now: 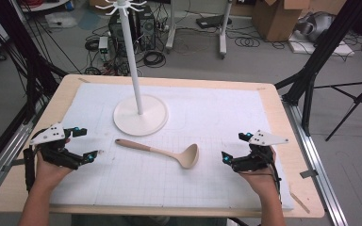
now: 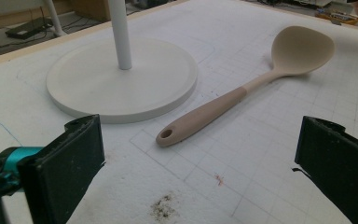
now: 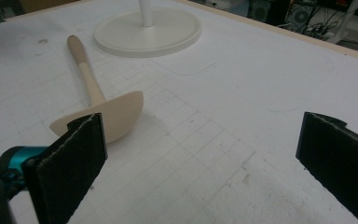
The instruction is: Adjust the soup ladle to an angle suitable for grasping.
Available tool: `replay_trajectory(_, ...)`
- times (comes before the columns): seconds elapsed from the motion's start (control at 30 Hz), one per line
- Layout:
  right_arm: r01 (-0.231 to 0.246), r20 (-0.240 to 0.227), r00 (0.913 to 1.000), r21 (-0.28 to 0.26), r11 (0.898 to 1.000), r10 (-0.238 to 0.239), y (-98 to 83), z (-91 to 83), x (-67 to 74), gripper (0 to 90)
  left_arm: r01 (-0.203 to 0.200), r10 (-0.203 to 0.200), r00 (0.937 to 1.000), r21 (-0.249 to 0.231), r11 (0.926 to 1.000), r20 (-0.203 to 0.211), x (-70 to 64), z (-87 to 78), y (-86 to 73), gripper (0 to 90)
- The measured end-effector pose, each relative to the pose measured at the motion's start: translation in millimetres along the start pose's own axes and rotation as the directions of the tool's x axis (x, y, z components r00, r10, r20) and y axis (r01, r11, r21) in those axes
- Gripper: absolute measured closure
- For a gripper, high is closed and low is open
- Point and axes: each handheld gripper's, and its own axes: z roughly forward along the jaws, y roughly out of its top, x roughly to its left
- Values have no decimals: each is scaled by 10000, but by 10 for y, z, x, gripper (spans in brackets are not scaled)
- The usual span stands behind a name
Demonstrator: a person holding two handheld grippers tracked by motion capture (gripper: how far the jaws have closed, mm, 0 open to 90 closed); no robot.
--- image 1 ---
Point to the white foam board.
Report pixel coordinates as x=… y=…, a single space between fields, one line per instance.
x=320 y=48

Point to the beige wooden ladle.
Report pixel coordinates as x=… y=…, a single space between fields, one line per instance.
x=176 y=154

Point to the white power adapter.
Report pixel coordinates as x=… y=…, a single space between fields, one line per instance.
x=103 y=45

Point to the grey bag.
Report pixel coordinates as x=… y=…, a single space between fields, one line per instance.
x=315 y=26

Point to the person's dark pants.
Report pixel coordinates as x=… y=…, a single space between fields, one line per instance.
x=144 y=220

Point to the black metal frame post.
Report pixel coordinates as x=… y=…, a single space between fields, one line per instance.
x=320 y=53
x=25 y=47

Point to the black tripod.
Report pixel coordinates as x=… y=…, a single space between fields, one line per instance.
x=355 y=100

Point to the person's right hand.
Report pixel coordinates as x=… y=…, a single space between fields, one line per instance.
x=260 y=182

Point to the flat black device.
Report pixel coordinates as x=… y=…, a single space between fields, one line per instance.
x=212 y=21

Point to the person's left hand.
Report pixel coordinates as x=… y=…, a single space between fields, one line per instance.
x=52 y=172

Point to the white hook stand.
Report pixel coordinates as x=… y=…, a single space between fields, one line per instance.
x=139 y=117

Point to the white rolling stand legs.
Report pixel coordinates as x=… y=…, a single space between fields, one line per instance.
x=223 y=34

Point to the black computer tower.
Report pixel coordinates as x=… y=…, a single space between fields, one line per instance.
x=144 y=29

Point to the white grid mat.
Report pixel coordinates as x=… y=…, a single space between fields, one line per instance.
x=207 y=125

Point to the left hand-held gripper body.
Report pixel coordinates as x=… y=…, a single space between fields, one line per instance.
x=56 y=153

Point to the cardboard box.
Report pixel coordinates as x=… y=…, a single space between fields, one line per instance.
x=275 y=20

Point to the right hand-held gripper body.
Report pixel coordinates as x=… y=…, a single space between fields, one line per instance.
x=257 y=157

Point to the aluminium rail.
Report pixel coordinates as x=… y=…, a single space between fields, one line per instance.
x=0 y=169
x=314 y=166

